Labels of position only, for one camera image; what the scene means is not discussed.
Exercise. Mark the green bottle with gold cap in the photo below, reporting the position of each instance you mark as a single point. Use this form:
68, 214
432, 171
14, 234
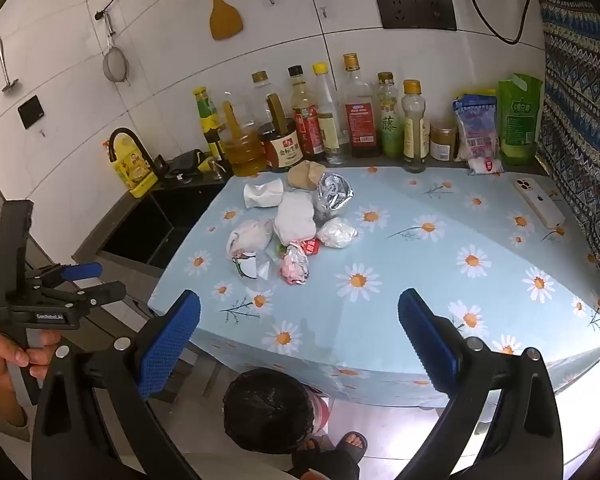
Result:
390, 125

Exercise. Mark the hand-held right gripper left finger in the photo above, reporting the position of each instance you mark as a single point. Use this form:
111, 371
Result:
172, 342

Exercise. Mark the large cooking oil jug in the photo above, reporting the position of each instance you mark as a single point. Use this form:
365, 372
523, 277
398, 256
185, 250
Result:
242, 152

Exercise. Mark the person's left forearm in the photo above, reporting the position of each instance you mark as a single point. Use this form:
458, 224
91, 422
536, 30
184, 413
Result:
2, 417

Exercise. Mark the small black wall socket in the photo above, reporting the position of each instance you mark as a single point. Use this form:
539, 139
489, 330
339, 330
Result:
30, 111

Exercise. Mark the balled white plastic bag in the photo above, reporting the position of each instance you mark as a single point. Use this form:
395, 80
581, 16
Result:
337, 232

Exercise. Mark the dark bottle with yellow label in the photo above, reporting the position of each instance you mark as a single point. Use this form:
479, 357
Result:
207, 120

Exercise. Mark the brown paper cup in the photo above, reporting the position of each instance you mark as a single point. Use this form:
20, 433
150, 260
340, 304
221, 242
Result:
305, 176

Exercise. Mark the pink and white plastic bag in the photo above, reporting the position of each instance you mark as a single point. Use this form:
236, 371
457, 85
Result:
250, 237

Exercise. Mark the black kitchen sink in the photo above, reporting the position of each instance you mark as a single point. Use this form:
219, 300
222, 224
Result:
145, 225

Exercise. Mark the small white and red packet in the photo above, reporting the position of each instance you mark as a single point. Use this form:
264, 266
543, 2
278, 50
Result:
486, 166

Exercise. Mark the crushed white paper cup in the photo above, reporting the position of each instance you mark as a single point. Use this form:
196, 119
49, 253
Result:
262, 195

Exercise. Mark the white tissue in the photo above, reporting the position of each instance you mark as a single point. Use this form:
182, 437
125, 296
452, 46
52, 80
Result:
295, 217

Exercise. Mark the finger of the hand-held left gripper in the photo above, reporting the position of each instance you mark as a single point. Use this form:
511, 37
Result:
82, 271
100, 292

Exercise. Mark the clear bottle with yellow cap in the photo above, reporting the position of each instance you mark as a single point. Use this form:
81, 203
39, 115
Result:
328, 125

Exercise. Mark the black faucet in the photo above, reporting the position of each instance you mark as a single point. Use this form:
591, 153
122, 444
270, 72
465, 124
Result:
142, 147

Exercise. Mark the metal ladle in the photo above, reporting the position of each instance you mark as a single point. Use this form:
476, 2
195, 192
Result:
4, 67

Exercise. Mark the person's foot in black sandal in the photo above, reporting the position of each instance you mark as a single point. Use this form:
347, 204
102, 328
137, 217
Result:
309, 450
352, 444

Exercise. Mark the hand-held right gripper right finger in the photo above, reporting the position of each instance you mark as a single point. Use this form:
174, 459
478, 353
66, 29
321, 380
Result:
426, 342

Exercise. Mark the pale bottle with yellow cap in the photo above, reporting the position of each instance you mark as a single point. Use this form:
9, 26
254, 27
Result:
414, 130

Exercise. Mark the black wall socket panel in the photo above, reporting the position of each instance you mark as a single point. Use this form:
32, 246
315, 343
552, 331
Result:
415, 11

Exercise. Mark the small brown jar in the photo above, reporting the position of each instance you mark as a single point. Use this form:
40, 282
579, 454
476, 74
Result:
441, 142

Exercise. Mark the clear bottle with gold cap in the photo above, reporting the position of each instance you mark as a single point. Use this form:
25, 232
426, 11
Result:
261, 87

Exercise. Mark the small red sauce packet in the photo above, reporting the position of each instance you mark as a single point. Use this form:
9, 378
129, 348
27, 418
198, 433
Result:
311, 247

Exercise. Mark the silver foil bag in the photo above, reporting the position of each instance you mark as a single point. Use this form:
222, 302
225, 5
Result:
334, 192

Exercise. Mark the black cap bottle red label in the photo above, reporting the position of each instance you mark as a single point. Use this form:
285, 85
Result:
305, 120

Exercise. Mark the green seasoning pouch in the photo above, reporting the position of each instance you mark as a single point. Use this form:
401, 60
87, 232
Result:
520, 120

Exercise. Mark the dark sauce jug red label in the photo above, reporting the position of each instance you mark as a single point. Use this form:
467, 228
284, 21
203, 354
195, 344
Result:
282, 147

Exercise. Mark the gold cap bottle red label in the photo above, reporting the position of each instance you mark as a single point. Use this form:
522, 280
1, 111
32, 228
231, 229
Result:
361, 120

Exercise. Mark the colourful snack wrapper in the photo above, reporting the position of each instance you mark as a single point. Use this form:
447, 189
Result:
295, 266

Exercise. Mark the blue daisy print tablecloth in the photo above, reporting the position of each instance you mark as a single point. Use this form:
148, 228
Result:
380, 280

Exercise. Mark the metal mesh strainer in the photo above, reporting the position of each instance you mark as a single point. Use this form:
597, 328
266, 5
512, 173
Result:
116, 65

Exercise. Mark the blue patterned curtain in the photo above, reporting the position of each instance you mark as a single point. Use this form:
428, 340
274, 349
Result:
580, 125

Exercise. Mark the torn white and teal carton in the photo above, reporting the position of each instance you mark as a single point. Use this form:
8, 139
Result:
248, 266

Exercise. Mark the black cloth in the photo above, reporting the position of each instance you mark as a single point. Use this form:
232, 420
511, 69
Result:
187, 162

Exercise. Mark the wooden spatula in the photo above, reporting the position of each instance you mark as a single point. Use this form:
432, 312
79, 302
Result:
225, 17

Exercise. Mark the yellow dish soap pouch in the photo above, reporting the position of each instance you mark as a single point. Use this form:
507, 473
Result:
132, 170

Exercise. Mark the white and blue seasoning bag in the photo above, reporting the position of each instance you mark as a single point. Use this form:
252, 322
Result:
475, 125

